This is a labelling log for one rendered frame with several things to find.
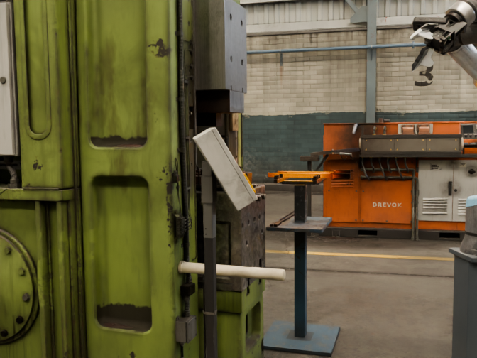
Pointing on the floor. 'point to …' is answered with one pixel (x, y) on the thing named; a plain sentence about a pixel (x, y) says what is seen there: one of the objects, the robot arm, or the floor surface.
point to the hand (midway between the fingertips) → (409, 55)
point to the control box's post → (210, 271)
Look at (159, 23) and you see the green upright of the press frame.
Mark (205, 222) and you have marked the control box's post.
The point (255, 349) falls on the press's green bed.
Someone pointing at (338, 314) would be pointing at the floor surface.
